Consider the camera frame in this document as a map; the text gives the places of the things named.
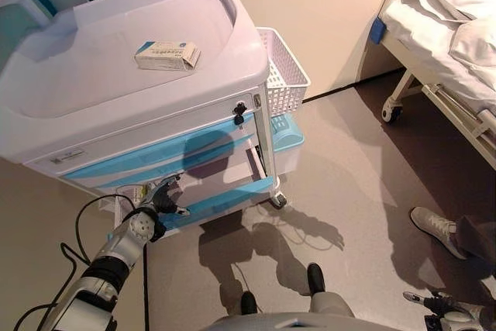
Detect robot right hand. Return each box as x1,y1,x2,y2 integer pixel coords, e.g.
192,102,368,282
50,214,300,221
402,290,453,319

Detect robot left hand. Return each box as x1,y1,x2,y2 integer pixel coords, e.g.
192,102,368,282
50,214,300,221
149,175,191,219

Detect blue handled cart drawer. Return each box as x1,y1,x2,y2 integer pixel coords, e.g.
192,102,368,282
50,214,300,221
112,144,276,239
77,135,259,196
57,117,257,183

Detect white blue medicine box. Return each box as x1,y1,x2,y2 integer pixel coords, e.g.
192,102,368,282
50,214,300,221
134,40,202,72

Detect white lockable cart drawer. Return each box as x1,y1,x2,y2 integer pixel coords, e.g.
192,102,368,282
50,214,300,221
25,92,259,171

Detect white cart side rack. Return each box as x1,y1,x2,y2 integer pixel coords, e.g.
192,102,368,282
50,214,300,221
96,195,131,218

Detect white sneaker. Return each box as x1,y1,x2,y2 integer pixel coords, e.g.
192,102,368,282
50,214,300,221
410,206,470,260

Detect robot right leg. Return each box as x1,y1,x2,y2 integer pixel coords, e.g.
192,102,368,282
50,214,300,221
309,291,356,319

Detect black cart keys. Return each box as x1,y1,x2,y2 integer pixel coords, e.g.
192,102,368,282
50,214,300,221
232,102,248,130

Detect robot right black foot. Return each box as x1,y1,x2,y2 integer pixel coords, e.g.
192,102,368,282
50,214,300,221
307,263,326,297

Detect robot black foot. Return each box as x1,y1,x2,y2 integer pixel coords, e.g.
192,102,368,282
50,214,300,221
307,263,326,297
239,291,259,315

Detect robot left black foot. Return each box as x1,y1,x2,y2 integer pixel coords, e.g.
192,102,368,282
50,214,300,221
239,291,259,315

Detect white bin blue lid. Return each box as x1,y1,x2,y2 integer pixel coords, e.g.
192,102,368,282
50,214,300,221
269,113,305,175

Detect white medical cart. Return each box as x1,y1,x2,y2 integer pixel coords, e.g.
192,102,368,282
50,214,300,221
0,0,290,210

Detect grey robot torso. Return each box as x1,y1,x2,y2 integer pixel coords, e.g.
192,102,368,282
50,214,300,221
201,313,404,331

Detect white plastic mesh basket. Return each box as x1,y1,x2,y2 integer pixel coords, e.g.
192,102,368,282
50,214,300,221
257,26,312,117

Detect bed caster wheel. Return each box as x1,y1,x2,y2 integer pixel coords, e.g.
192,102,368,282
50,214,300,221
381,104,404,122

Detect blue bed tag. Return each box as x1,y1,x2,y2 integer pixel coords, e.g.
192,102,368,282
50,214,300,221
368,19,387,45

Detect white sheeted mattress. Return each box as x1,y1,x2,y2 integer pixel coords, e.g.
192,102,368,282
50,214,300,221
377,0,496,115

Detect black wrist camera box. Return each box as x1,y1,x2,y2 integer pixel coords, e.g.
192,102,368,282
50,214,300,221
149,222,166,243
424,313,443,331

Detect thin black floor cable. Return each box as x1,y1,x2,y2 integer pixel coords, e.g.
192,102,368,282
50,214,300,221
231,260,251,294

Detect white hospital bed frame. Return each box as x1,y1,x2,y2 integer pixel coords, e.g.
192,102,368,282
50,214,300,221
362,0,496,171

